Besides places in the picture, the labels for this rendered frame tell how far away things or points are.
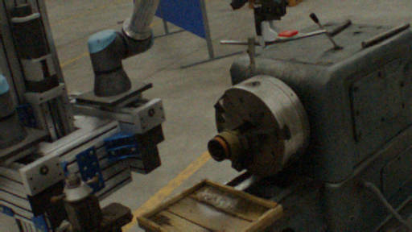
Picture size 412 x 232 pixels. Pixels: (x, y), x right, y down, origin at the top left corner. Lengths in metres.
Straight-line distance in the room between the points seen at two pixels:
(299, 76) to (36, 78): 0.94
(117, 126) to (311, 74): 0.82
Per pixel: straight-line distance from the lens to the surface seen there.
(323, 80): 1.73
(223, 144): 1.69
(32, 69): 2.11
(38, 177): 1.86
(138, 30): 2.18
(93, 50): 2.17
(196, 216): 1.78
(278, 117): 1.69
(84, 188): 1.54
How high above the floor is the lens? 1.79
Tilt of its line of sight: 19 degrees down
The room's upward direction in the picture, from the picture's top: 9 degrees counter-clockwise
